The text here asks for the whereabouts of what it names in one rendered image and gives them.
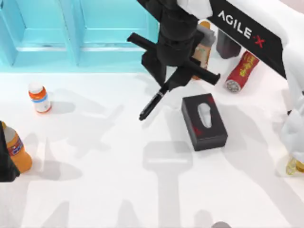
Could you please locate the black marker pen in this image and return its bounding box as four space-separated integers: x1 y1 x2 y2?
138 87 167 122

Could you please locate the dark brown cup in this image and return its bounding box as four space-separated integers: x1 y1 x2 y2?
216 28 241 59

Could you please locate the black tissue box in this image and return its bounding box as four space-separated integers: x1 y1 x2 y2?
181 93 229 152

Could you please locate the red and gold can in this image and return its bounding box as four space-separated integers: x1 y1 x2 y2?
225 50 260 94

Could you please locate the light blue rack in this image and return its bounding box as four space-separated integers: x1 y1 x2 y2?
0 0 160 73

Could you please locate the small orange and white bottle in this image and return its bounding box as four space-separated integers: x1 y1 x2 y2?
28 82 52 115

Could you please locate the gold trophy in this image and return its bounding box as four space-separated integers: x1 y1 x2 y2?
285 156 304 177

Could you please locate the large orange drink bottle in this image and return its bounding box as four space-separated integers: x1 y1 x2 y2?
0 121 33 173

